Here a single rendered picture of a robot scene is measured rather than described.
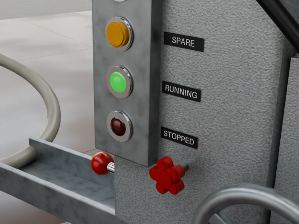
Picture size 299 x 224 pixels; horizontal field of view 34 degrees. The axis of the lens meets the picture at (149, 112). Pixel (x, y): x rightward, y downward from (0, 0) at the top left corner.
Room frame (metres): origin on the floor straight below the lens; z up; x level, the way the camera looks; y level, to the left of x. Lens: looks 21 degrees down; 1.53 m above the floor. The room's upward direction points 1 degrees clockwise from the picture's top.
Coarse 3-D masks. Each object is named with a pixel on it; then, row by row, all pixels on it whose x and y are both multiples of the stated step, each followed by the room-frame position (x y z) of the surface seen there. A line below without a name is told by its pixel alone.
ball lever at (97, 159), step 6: (96, 156) 0.59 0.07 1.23; (102, 156) 0.58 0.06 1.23; (108, 156) 0.59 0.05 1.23; (96, 162) 0.58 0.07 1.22; (102, 162) 0.58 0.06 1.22; (108, 162) 0.58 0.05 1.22; (96, 168) 0.58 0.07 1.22; (102, 168) 0.58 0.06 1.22; (108, 168) 0.58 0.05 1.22; (102, 174) 0.58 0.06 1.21
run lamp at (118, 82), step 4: (116, 72) 0.50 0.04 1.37; (112, 76) 0.50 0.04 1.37; (116, 76) 0.49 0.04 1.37; (120, 76) 0.49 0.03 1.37; (112, 80) 0.50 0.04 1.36; (116, 80) 0.49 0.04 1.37; (120, 80) 0.49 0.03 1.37; (124, 80) 0.49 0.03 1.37; (112, 84) 0.50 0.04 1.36; (116, 84) 0.49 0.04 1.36; (120, 84) 0.49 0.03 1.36; (124, 84) 0.49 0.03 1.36; (116, 88) 0.49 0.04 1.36; (120, 88) 0.49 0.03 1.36; (124, 88) 0.49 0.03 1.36
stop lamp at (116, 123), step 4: (112, 120) 0.50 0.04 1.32; (116, 120) 0.49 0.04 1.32; (120, 120) 0.49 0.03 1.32; (112, 124) 0.50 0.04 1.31; (116, 124) 0.49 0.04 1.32; (120, 124) 0.49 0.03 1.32; (124, 124) 0.49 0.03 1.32; (112, 128) 0.50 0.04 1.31; (116, 128) 0.49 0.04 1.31; (120, 128) 0.49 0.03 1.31; (124, 128) 0.49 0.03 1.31; (116, 132) 0.49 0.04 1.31; (120, 132) 0.49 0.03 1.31; (124, 132) 0.49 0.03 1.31
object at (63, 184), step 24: (48, 144) 0.84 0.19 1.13; (0, 168) 0.75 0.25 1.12; (24, 168) 0.82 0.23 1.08; (48, 168) 0.82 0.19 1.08; (72, 168) 0.80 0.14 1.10; (24, 192) 0.71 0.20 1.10; (48, 192) 0.67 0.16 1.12; (72, 192) 0.65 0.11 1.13; (96, 192) 0.73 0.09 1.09; (72, 216) 0.64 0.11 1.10; (96, 216) 0.61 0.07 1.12
